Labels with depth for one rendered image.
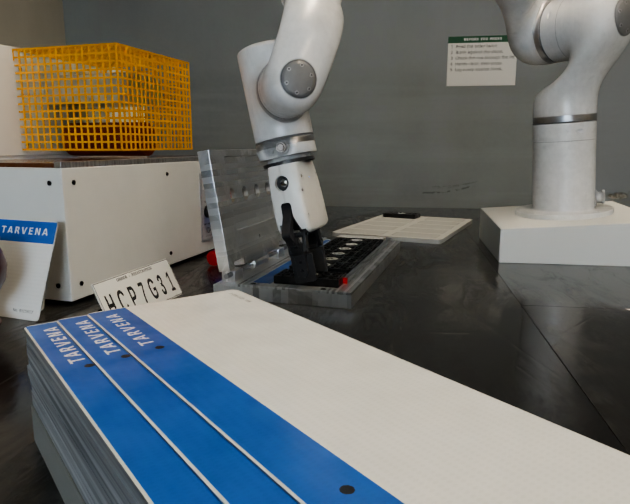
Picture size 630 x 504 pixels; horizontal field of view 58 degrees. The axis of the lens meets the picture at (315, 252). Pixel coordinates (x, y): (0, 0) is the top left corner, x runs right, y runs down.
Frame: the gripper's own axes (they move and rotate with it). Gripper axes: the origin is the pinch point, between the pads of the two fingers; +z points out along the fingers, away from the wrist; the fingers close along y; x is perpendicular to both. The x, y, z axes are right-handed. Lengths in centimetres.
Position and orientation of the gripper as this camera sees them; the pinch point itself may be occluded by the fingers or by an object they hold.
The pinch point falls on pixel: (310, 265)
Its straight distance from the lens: 83.2
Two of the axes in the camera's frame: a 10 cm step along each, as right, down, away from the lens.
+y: 2.9, -1.8, 9.4
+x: -9.4, 1.5, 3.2
